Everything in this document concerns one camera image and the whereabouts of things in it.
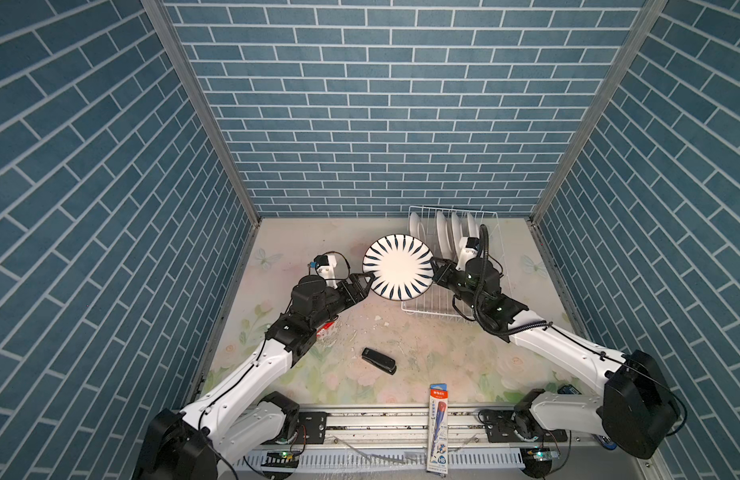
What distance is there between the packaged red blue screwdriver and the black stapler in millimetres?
120

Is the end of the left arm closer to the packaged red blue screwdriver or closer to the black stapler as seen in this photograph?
the black stapler

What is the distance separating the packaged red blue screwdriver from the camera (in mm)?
693

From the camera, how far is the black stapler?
2.69 feet

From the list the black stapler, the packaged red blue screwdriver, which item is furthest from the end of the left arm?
the packaged red blue screwdriver
